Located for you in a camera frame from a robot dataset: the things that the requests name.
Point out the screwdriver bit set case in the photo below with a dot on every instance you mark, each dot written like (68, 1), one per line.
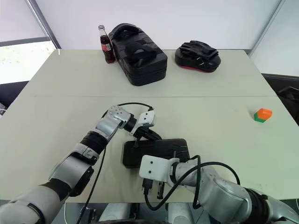
(161, 149)

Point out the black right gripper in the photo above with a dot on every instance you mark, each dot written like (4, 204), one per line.
(147, 186)

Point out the orange green house block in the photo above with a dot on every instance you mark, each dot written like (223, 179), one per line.
(263, 115)

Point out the black hard carry case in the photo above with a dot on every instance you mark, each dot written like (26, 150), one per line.
(142, 63)

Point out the dark bin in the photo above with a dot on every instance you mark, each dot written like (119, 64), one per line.
(285, 91)

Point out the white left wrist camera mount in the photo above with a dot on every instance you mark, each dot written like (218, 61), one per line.
(146, 119)

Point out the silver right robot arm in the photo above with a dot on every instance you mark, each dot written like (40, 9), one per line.
(222, 191)

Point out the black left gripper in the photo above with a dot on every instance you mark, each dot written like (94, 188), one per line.
(142, 133)

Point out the glass cola bottle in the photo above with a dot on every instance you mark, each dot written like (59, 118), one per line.
(108, 46)

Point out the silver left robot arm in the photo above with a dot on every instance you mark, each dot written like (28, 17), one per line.
(70, 168)

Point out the grey slanted frame post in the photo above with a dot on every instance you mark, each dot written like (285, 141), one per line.
(44, 25)
(265, 28)

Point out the dark horizontal window bar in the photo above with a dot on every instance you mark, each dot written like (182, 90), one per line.
(23, 41)

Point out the white rounded robot leg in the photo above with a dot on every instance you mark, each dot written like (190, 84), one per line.
(181, 212)
(114, 212)

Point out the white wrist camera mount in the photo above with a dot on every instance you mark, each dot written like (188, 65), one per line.
(154, 168)
(146, 119)

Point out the black red boxing pad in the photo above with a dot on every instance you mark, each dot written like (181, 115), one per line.
(198, 60)

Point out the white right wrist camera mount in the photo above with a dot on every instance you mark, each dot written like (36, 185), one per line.
(154, 168)

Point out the black bracket under table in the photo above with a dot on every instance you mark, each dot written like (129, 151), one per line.
(90, 213)

